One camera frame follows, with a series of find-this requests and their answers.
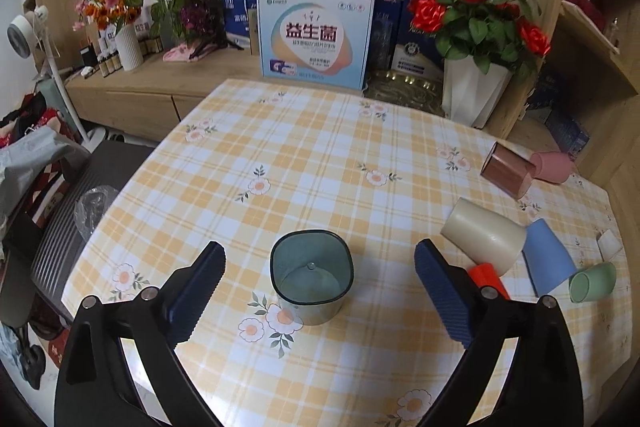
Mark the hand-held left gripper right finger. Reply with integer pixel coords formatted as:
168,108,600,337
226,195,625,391
414,239,586,427

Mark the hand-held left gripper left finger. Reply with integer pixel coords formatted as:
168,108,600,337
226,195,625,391
54,241,226,427

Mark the teal square cup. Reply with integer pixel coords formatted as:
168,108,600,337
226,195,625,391
270,230,355,327

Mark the red cup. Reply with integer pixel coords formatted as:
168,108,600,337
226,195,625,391
468,263,511,301

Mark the cream cup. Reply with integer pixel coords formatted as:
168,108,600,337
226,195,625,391
440,198,528,277

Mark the blue cup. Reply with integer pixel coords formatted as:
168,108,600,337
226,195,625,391
522,219,577,298

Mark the brown translucent cup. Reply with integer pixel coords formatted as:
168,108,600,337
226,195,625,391
480,143,537,200

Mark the green cup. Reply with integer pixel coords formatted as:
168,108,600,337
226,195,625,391
568,262,617,304

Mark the pink cup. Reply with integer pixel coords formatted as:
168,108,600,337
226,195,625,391
530,151,574,184

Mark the dark chair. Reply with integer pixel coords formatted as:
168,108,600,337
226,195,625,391
0,139,157,328

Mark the wooden sideboard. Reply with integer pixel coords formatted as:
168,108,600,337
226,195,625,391
65,49,268,142

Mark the white faceted vase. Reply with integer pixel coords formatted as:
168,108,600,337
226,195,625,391
441,57,514,130

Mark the pile of clothes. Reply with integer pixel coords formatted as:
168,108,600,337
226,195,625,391
0,92,91,228

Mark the row of small bottles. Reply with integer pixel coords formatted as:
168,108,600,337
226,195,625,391
79,34,163,80

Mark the white ribbed vase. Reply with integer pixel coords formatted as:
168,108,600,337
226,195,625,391
116,23,145,72

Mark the dark blue gift box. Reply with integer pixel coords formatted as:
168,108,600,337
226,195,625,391
369,0,446,75

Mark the white and blue box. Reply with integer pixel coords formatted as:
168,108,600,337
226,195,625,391
256,0,376,91

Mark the white standing fan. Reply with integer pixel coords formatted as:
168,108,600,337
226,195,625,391
7,5,107,152

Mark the red rose bouquet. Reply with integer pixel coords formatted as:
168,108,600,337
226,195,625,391
378,0,553,80

